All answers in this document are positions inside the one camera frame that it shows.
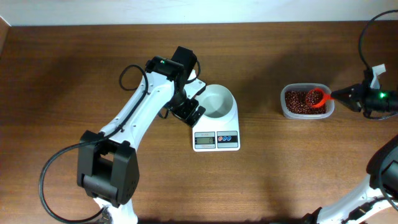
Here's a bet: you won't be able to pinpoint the orange measuring scoop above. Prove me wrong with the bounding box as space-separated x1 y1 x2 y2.
305 88 333 108

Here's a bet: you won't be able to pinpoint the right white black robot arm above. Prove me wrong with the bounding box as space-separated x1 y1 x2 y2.
300 64 397 224

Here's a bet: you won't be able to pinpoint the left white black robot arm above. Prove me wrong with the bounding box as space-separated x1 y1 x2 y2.
76 47 205 223

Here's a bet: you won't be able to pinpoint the white round bowl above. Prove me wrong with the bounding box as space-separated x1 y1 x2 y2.
195 84 234 119

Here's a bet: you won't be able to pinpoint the white digital kitchen scale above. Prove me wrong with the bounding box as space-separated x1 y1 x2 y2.
192 99 241 152

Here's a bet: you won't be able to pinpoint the clear plastic bean container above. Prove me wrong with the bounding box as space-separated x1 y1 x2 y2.
280 83 335 119

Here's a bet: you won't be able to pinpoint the red beans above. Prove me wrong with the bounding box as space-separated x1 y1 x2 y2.
285 91 326 114

